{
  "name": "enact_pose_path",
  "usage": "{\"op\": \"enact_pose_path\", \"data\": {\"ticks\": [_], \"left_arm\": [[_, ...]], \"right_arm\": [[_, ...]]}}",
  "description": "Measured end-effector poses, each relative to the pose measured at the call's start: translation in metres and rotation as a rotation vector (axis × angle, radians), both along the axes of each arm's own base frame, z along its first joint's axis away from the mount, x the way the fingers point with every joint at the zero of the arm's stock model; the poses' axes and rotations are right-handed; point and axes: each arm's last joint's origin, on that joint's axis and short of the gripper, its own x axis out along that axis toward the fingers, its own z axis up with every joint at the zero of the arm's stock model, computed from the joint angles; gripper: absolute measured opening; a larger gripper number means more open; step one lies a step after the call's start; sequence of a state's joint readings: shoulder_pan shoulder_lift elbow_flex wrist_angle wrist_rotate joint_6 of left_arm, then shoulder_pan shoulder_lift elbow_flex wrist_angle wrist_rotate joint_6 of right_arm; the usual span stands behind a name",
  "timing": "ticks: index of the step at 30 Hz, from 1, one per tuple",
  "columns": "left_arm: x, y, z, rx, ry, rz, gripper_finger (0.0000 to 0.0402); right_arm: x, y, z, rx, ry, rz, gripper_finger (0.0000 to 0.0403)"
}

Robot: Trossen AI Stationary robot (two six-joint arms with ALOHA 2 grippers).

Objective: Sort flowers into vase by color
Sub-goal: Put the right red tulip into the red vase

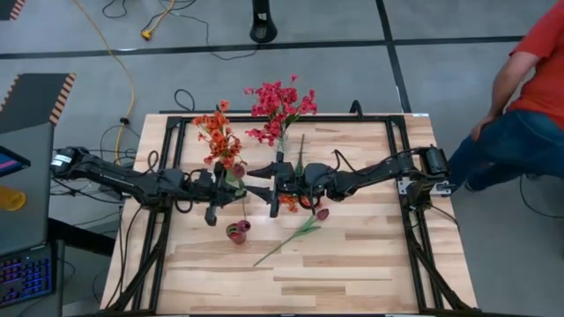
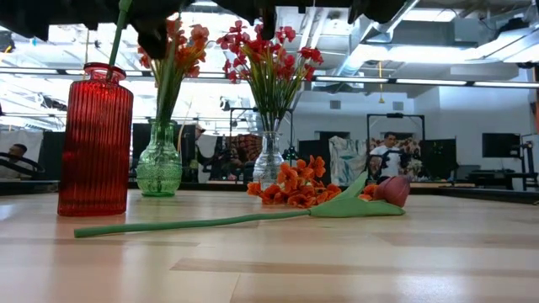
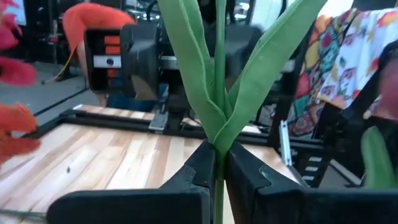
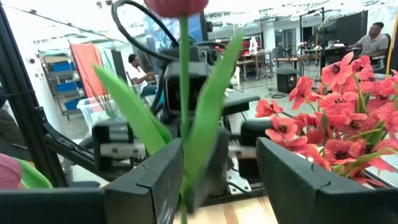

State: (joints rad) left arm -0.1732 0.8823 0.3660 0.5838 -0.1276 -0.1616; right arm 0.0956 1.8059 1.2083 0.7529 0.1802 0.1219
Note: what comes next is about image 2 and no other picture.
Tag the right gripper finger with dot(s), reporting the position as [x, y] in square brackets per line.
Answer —
[269, 25]

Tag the green flower stems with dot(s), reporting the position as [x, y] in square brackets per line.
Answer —
[120, 25]

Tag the pink-red artificial flower bunch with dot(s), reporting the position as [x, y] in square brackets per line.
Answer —
[236, 40]
[309, 52]

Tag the green textured glass vase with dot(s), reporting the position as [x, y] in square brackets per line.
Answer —
[159, 172]

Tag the red artificial tulip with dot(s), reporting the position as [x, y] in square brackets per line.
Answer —
[393, 191]

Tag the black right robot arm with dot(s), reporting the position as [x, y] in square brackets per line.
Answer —
[379, 8]

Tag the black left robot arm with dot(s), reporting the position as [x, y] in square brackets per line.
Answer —
[50, 17]

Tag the red ribbed glass vase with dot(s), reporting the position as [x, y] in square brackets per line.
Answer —
[94, 147]

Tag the clear textured glass vase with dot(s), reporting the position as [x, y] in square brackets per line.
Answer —
[268, 162]

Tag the ceiling light tube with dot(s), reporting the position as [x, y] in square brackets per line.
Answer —
[351, 79]
[431, 82]
[505, 84]

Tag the red patterned cloth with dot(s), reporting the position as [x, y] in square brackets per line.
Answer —
[248, 147]

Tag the black partition panel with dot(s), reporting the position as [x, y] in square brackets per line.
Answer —
[50, 155]
[440, 157]
[311, 147]

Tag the white cloth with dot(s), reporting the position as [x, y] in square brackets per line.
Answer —
[343, 155]

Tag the white curtain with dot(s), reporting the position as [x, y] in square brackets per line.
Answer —
[31, 141]

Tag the floral patterned cloth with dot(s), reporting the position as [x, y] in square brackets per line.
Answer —
[414, 153]

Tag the black computer monitor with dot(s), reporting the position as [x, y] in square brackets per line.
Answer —
[501, 145]

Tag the black desk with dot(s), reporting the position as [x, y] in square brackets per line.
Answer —
[497, 174]

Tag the silver ceiling air duct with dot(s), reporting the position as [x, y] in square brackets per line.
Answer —
[358, 50]

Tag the black background stand frame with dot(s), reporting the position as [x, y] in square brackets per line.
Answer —
[396, 115]

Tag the black camera stand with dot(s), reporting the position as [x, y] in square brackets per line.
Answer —
[531, 164]

